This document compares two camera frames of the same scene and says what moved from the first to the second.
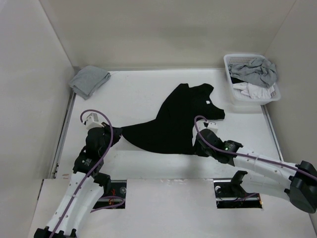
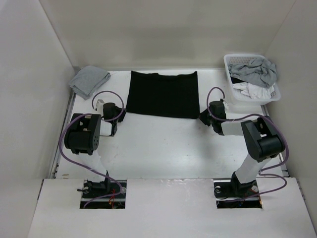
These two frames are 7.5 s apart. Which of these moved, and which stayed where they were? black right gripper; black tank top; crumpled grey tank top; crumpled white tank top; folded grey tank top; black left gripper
Moved: black right gripper; black tank top; black left gripper
Stayed: crumpled grey tank top; folded grey tank top; crumpled white tank top
